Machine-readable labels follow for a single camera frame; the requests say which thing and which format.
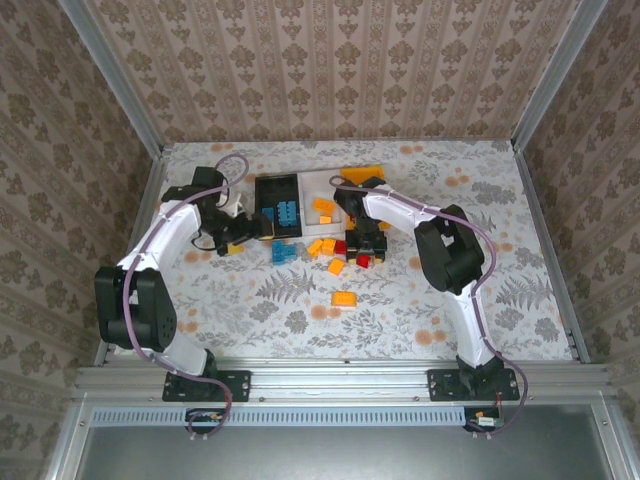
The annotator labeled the black plastic bin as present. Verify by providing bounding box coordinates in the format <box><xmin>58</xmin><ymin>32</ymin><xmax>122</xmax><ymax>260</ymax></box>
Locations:
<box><xmin>253</xmin><ymin>173</ymin><xmax>305</xmax><ymax>240</ymax></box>

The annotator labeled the yellow plastic bin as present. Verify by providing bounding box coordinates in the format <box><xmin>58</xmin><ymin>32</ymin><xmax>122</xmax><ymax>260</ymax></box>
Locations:
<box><xmin>339</xmin><ymin>166</ymin><xmax>387</xmax><ymax>184</ymax></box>

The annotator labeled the white plastic bin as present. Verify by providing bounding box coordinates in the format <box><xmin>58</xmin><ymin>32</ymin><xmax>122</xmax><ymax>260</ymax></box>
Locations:
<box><xmin>298</xmin><ymin>169</ymin><xmax>351</xmax><ymax>239</ymax></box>

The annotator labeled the floral table covering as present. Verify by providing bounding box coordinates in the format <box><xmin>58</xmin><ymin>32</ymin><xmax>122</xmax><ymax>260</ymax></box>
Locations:
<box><xmin>113</xmin><ymin>140</ymin><xmax>575</xmax><ymax>362</ymax></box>

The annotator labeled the small circuit board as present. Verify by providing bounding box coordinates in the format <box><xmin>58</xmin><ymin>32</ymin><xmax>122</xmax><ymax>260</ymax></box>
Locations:
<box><xmin>185</xmin><ymin>407</ymin><xmax>225</xmax><ymax>429</ymax></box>
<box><xmin>463</xmin><ymin>407</ymin><xmax>504</xmax><ymax>432</ymax></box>

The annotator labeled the grey metal panel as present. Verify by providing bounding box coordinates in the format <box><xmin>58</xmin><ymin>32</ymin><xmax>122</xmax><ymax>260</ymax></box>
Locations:
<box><xmin>79</xmin><ymin>424</ymin><xmax>621</xmax><ymax>480</ymax></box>

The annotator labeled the aluminium table side rail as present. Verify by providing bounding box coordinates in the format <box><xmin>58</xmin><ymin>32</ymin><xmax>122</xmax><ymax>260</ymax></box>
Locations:
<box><xmin>510</xmin><ymin>141</ymin><xmax>592</xmax><ymax>365</ymax></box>
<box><xmin>94</xmin><ymin>143</ymin><xmax>174</xmax><ymax>365</ymax></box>

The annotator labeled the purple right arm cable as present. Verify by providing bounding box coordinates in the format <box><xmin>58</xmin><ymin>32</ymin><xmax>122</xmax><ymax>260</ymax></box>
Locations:
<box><xmin>328</xmin><ymin>174</ymin><xmax>530</xmax><ymax>441</ymax></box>

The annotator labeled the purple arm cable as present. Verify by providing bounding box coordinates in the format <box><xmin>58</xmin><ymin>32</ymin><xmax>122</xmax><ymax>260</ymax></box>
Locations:
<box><xmin>119</xmin><ymin>153</ymin><xmax>250</xmax><ymax>441</ymax></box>
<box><xmin>328</xmin><ymin>174</ymin><xmax>530</xmax><ymax>441</ymax></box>

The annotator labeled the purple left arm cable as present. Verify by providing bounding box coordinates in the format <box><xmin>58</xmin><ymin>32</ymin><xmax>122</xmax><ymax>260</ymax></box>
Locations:
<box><xmin>119</xmin><ymin>153</ymin><xmax>250</xmax><ymax>441</ymax></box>

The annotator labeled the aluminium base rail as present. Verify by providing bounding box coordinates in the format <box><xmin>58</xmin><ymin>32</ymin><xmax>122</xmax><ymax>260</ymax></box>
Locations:
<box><xmin>74</xmin><ymin>358</ymin><xmax>617</xmax><ymax>407</ymax></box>

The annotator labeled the slotted grey cable duct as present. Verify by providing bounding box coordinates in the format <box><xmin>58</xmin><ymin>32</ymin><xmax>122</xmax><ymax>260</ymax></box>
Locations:
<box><xmin>91</xmin><ymin>405</ymin><xmax>469</xmax><ymax>427</ymax></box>

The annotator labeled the aluminium frame post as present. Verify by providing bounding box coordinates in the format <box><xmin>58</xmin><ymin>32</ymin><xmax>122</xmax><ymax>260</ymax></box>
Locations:
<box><xmin>509</xmin><ymin>0</ymin><xmax>609</xmax><ymax>151</ymax></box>
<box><xmin>58</xmin><ymin>0</ymin><xmax>166</xmax><ymax>154</ymax></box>

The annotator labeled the aluminium lower frame rail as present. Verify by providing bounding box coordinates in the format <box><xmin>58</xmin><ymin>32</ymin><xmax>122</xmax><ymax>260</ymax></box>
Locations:
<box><xmin>47</xmin><ymin>399</ymin><xmax>94</xmax><ymax>480</ymax></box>
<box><xmin>592</xmin><ymin>402</ymin><xmax>639</xmax><ymax>480</ymax></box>

